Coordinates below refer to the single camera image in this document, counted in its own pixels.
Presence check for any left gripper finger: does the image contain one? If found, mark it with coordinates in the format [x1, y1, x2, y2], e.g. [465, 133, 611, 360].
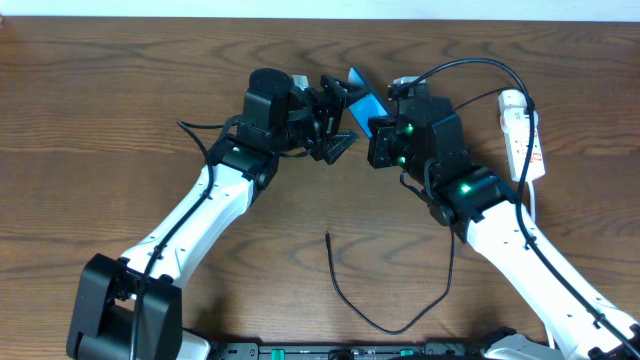
[322, 131, 359, 165]
[327, 76, 370, 106]

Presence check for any blue Galaxy smartphone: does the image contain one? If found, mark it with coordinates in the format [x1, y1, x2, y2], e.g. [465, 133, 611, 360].
[347, 67, 391, 138]

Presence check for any black charger cable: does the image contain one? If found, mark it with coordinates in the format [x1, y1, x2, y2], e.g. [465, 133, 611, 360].
[324, 85, 537, 336]

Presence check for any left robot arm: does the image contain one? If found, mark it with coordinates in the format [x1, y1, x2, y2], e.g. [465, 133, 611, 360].
[66, 68, 369, 359]

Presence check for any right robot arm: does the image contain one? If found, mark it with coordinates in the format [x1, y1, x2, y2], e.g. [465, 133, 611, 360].
[354, 90, 639, 359]

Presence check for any white power strip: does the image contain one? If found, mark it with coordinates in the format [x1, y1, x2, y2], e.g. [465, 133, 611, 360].
[498, 89, 545, 182]

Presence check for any black left camera cable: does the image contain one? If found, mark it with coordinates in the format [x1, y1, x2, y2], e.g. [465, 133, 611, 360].
[127, 118, 241, 360]

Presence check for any black camera cable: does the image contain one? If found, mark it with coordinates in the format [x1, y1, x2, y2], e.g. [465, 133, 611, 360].
[394, 57, 640, 359]
[127, 118, 241, 360]

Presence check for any black right camera cable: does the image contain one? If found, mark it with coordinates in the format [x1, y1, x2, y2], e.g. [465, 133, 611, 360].
[394, 57, 640, 359]

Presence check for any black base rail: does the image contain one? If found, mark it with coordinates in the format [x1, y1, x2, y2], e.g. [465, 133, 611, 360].
[207, 328, 515, 360]

